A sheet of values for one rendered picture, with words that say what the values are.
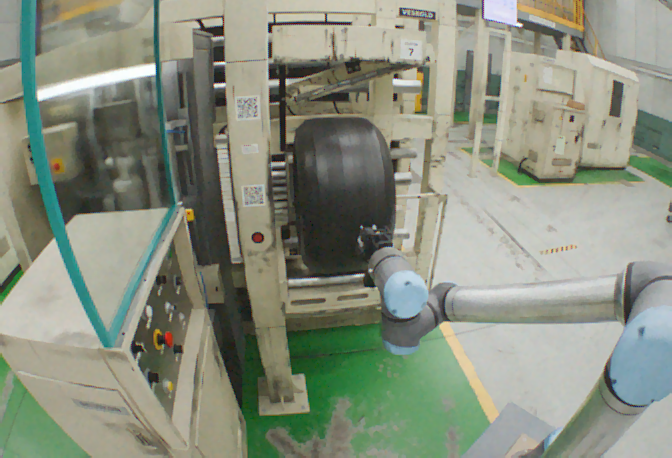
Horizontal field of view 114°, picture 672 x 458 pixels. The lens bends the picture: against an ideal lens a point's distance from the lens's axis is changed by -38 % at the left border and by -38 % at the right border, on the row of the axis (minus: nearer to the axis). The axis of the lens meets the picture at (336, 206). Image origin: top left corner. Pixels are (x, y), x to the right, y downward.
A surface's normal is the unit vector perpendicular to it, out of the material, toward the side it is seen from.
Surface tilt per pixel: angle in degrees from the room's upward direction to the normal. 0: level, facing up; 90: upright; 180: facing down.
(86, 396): 90
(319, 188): 64
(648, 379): 85
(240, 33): 90
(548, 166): 90
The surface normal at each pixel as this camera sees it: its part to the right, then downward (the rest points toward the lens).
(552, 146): 0.15, 0.42
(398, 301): 0.18, 0.22
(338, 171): 0.14, -0.21
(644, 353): -0.82, 0.15
